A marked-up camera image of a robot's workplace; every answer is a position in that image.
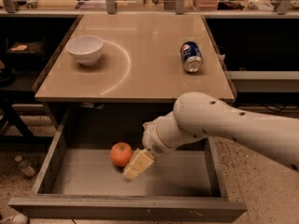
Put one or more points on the grey counter cabinet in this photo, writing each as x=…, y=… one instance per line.
x=141, y=63

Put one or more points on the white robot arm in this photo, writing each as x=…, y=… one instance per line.
x=196, y=116

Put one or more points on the blue Pepsi soda can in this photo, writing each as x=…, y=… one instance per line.
x=191, y=57

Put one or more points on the black side stand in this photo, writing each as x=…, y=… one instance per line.
x=22, y=61

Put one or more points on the grey open drawer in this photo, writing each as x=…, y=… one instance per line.
x=78, y=180

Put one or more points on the white shoe on floor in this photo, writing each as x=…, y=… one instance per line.
x=18, y=219

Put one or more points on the orange fruit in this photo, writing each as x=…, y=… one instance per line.
x=120, y=154

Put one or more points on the small jar on floor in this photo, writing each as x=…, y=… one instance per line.
x=25, y=166

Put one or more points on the white ceramic bowl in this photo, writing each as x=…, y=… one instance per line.
x=85, y=49

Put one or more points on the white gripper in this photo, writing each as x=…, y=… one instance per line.
x=151, y=139

